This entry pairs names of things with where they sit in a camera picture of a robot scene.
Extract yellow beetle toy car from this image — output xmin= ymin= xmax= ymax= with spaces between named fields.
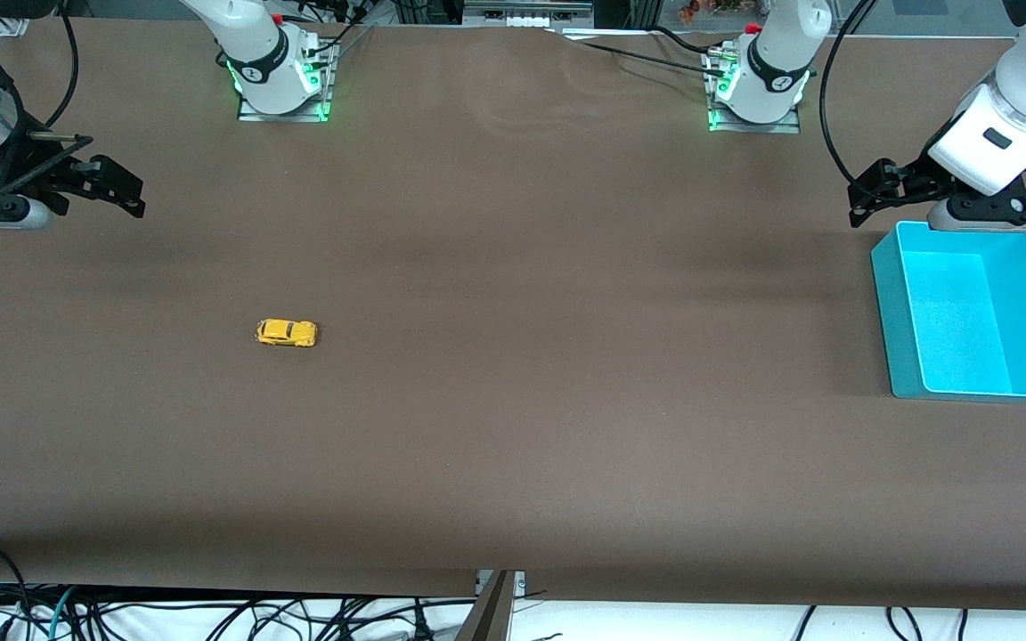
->
xmin=255 ymin=319 xmax=319 ymax=348

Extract cyan plastic bin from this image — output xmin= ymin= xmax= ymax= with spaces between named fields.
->
xmin=871 ymin=221 xmax=1026 ymax=402

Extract grey power strip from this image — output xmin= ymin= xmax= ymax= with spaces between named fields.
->
xmin=463 ymin=0 xmax=596 ymax=28

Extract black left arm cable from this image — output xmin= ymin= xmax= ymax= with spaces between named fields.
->
xmin=818 ymin=0 xmax=879 ymax=186

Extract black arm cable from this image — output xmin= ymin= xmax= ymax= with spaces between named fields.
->
xmin=818 ymin=0 xmax=879 ymax=186
xmin=41 ymin=0 xmax=80 ymax=126

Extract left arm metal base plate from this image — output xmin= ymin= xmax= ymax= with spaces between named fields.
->
xmin=705 ymin=49 xmax=804 ymax=135

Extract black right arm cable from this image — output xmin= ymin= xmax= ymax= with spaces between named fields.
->
xmin=41 ymin=0 xmax=80 ymax=126

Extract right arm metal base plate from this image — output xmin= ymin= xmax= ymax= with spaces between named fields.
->
xmin=237 ymin=37 xmax=334 ymax=124

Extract short black table cable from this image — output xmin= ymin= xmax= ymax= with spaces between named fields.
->
xmin=649 ymin=25 xmax=721 ymax=58

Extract long black table cable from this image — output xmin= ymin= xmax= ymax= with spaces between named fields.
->
xmin=549 ymin=28 xmax=728 ymax=77

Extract teal floor cable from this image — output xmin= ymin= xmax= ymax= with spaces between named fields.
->
xmin=46 ymin=585 xmax=80 ymax=641

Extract tangled black floor cables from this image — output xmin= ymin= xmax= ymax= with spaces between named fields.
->
xmin=77 ymin=595 xmax=478 ymax=641

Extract metal table leg bracket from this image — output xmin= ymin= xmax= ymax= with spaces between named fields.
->
xmin=453 ymin=570 xmax=528 ymax=641

